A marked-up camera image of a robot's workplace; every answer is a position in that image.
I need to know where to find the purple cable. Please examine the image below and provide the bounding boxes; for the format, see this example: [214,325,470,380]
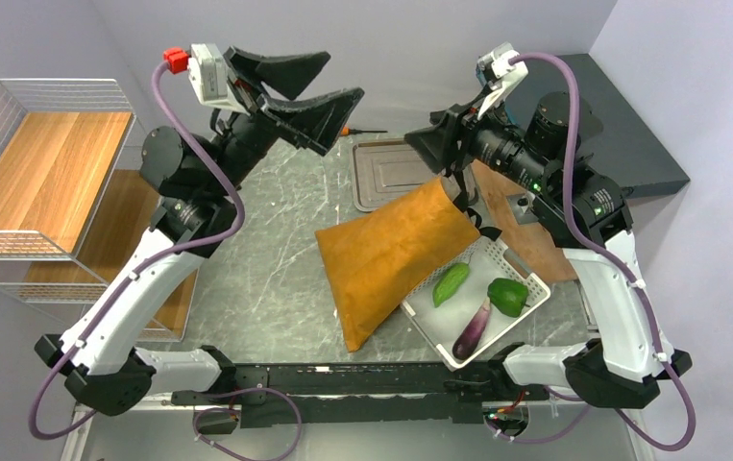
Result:
[27,60,304,461]
[483,52,698,453]

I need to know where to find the purple eggplant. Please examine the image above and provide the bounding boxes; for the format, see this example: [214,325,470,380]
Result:
[452,298,492,360]

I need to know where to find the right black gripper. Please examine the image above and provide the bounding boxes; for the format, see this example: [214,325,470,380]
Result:
[405,82,555,195]

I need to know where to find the silver metal tray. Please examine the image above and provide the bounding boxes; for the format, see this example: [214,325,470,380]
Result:
[352,138,478,212]

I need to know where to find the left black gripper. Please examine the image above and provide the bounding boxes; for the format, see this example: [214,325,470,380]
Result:
[205,47,361,197]

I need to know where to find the green bell pepper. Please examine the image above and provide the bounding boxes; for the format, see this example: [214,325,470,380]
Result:
[487,278,529,318]

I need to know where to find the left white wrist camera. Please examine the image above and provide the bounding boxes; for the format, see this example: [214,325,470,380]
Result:
[162,43,249,114]

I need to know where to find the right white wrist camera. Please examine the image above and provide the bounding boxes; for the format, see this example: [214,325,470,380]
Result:
[476,42,528,119]

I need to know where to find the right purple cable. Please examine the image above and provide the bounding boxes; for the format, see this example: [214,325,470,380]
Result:
[483,52,698,453]

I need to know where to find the dark network switch box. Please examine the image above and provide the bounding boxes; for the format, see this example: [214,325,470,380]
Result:
[499,54,690,200]

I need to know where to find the green bitter gourd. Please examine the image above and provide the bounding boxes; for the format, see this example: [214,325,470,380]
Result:
[432,262,471,307]

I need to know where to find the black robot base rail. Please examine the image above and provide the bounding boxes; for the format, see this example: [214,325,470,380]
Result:
[171,362,548,428]

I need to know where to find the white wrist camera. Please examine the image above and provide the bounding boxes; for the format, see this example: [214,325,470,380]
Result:
[162,43,249,114]
[476,42,528,119]

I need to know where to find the white plastic basket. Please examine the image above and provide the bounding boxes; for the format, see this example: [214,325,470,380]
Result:
[399,236,551,372]

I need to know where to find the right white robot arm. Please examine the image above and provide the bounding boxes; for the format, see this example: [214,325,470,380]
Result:
[404,91,692,409]

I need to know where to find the tan grocery bag black straps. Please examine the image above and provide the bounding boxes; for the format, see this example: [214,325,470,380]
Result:
[314,168,502,353]

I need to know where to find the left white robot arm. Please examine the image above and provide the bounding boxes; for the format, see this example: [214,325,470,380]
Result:
[35,43,364,416]

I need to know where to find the metal bracket stand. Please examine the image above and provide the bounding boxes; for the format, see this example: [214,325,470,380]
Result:
[506,193,539,226]

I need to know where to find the orange handled screwdriver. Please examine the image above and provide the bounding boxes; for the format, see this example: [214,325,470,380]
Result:
[340,127,387,137]

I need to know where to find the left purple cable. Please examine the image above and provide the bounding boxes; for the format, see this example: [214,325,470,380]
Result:
[27,60,304,461]

